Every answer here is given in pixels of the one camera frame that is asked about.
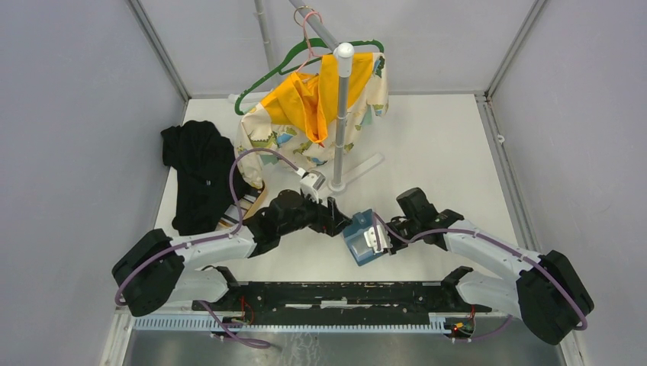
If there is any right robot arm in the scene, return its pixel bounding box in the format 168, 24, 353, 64
368, 188, 594, 345

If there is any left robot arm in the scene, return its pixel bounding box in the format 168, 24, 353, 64
111, 190, 352, 317

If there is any white slotted cable duct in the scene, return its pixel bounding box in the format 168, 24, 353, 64
133, 314, 450, 335

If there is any yellow dinosaur print shirt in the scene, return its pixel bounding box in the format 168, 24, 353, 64
234, 53, 388, 188

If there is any white clothes rack stand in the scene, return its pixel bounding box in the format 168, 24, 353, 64
236, 1, 386, 191

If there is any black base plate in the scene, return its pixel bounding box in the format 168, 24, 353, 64
210, 281, 490, 326

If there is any pink clothes hanger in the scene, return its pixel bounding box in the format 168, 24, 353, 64
293, 5, 322, 72

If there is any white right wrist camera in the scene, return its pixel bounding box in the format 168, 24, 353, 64
363, 224, 392, 254

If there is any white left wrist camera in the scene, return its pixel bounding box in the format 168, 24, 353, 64
296, 168, 326, 204

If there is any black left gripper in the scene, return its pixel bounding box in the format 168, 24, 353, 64
278, 189, 352, 237

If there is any green clothes hanger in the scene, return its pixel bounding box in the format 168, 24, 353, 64
233, 37, 385, 116

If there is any black garment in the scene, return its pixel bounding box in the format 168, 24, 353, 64
161, 120, 235, 236

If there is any yellow box of cards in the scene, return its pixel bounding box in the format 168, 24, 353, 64
216, 185, 267, 230

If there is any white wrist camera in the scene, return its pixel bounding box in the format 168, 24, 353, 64
363, 224, 392, 254
296, 168, 326, 204

